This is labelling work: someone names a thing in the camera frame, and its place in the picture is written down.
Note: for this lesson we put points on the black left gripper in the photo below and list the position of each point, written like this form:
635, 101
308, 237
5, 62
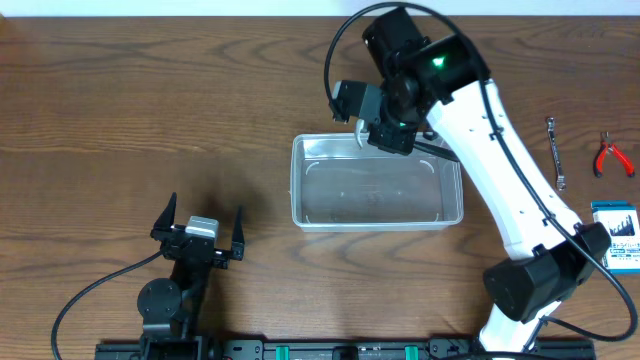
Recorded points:
195, 248

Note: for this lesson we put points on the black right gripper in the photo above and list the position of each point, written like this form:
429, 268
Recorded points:
380, 138

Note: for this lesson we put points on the black handled hammer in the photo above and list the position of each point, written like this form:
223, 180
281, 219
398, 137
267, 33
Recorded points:
427, 148

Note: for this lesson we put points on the silver combination wrench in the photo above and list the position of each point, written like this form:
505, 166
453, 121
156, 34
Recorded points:
560, 176

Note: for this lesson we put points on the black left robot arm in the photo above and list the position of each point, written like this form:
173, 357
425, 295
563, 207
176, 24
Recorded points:
170, 306

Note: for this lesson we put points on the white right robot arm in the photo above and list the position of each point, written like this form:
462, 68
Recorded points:
447, 86

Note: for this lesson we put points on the clear plastic container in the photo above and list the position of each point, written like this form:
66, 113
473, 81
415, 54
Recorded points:
337, 186

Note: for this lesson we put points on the blue white drill bit box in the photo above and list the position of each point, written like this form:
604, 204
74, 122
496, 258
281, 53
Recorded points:
620, 219

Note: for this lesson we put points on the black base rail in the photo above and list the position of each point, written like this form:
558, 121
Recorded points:
320, 350

